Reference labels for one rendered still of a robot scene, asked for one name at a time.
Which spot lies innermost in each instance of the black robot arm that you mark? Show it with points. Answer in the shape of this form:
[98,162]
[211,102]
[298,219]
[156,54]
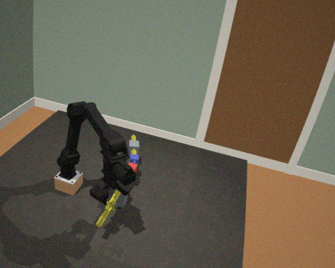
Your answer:
[110,141]

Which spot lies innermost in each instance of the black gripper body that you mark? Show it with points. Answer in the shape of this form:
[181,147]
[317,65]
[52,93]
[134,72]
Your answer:
[101,193]

